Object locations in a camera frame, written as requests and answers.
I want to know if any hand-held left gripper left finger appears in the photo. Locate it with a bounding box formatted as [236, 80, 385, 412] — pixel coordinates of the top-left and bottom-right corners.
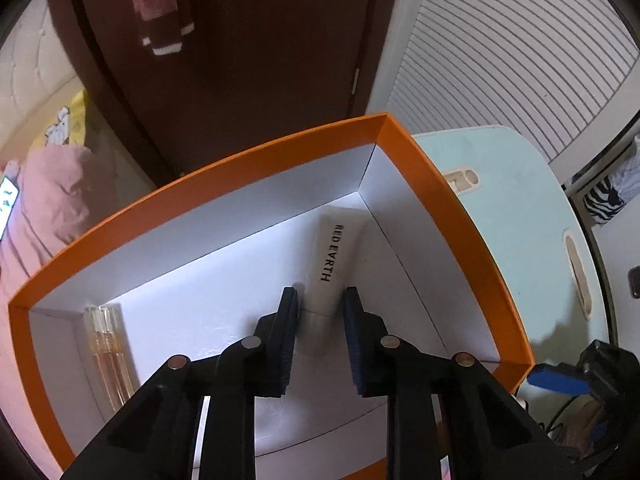
[60, 286, 301, 480]

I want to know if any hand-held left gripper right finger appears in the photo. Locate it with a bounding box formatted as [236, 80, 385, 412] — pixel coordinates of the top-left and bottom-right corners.
[342, 286, 583, 480]

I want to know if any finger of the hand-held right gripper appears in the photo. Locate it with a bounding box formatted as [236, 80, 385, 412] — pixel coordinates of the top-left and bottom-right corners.
[527, 365, 591, 398]

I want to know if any white cosmetic tube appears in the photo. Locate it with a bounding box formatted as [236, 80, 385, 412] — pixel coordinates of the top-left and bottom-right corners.
[295, 206, 368, 358]

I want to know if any orange cardboard box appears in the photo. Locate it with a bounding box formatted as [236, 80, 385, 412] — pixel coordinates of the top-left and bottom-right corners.
[7, 112, 536, 480]

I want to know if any clear perfume bottle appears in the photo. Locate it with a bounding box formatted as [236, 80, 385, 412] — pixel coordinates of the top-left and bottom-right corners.
[82, 304, 138, 413]

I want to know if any zebra striped cloth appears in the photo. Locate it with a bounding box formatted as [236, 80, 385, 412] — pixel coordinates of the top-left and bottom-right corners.
[582, 135, 640, 226]

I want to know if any pink blanket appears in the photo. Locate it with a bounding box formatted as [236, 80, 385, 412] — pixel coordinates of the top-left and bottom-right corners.
[0, 145, 156, 466]

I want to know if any dark brown door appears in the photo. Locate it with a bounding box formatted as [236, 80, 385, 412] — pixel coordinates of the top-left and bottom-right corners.
[65, 0, 406, 186]

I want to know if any smartphone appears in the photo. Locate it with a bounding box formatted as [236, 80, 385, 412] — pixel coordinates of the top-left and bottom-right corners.
[0, 172, 22, 241]

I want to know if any white louvered wardrobe door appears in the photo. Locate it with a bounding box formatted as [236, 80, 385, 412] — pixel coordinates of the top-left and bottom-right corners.
[365, 0, 640, 181]

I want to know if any maroon pink striped scarf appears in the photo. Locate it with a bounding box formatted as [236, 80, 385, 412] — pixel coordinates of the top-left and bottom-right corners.
[131, 0, 196, 58]

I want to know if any cream tufted headboard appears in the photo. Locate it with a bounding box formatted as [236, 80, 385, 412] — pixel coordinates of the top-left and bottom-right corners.
[0, 7, 83, 111]

